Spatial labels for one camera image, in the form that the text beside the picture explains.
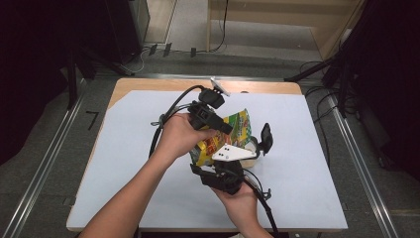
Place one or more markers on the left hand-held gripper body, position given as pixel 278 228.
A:
pixel 201 114

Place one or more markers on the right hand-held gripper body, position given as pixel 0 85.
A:
pixel 228 180

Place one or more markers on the yellow green seasoning pouch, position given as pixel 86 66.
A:
pixel 239 129

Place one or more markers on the glass jar with black lid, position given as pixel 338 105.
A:
pixel 266 139

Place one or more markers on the person's right hand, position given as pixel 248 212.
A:
pixel 242 206

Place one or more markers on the person's left hand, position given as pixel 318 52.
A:
pixel 178 135

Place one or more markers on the wooden table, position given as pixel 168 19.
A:
pixel 148 85

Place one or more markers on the small black floor block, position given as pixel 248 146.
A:
pixel 153 49
pixel 193 52
pixel 167 49

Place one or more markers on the black stand leg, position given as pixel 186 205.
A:
pixel 307 71

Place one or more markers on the black cabinet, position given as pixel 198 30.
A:
pixel 122 29

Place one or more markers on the black metal stand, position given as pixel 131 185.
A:
pixel 72 86

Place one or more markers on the black curtain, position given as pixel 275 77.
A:
pixel 396 82
pixel 33 66

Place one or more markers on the wooden shelf frame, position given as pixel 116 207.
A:
pixel 280 18

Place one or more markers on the metal floor rail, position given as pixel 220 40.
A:
pixel 363 172
pixel 39 172

